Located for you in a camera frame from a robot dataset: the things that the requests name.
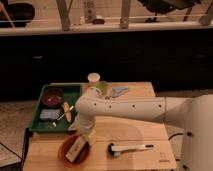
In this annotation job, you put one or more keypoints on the grey folded cloth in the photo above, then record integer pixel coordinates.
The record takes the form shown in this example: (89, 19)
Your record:
(118, 91)

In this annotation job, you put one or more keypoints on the metal spoon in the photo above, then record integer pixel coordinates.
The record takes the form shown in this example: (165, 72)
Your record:
(61, 117)

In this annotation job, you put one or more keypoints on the white paper cup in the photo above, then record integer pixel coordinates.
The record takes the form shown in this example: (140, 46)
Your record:
(93, 79)

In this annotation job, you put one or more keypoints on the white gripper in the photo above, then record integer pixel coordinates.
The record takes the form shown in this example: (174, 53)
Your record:
(87, 131)

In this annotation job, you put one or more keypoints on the black and white brush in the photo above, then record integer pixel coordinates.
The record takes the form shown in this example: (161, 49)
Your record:
(116, 150)

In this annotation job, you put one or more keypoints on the dark red bowl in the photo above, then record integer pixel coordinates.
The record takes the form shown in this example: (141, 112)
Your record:
(52, 97)

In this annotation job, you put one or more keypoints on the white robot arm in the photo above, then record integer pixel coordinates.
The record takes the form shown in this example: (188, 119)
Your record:
(194, 115)

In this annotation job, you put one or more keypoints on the wooden spatula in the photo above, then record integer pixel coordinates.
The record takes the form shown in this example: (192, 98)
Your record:
(66, 108)

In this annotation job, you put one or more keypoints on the grey sponge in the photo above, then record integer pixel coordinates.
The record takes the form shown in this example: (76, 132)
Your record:
(49, 114)

